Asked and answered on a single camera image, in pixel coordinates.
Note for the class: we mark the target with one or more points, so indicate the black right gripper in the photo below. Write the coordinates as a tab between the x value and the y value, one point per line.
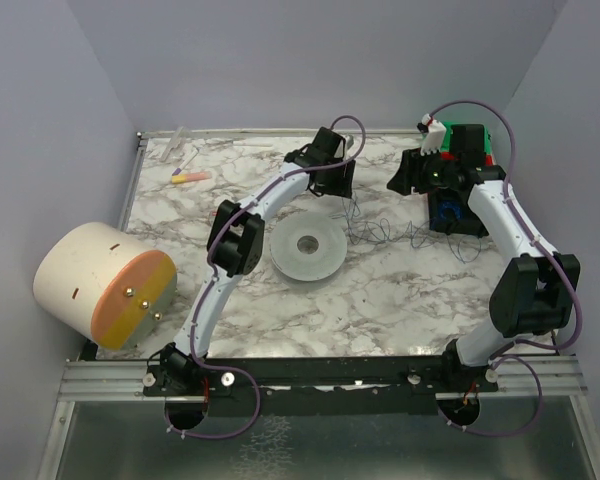
405	171

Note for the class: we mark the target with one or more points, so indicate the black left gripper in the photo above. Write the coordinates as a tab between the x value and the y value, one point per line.
337	179

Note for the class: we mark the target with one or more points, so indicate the white perforated cable spool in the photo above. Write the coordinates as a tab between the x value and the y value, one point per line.
308	247

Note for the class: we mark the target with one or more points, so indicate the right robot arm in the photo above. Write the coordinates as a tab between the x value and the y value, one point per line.
534	294

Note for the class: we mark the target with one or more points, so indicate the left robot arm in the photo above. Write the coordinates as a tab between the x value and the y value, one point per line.
236	240

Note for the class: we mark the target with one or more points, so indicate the green storage bin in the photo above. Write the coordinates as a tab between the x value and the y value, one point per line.
485	137

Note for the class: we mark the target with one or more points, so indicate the black storage bin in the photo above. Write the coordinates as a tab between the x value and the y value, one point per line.
448	214

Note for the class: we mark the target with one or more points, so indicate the pink yellow highlighter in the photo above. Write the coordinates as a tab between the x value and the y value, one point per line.
184	178

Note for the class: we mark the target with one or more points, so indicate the white purple pen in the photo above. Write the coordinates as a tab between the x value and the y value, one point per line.
184	163

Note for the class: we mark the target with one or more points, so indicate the clear plastic T piece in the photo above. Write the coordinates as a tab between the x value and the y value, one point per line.
172	144

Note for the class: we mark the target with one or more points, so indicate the beige cylinder with orange disc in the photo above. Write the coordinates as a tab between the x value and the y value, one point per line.
107	285

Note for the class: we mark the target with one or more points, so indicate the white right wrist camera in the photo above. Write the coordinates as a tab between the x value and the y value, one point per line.
433	132

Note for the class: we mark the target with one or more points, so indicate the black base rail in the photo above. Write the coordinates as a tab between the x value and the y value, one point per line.
323	386

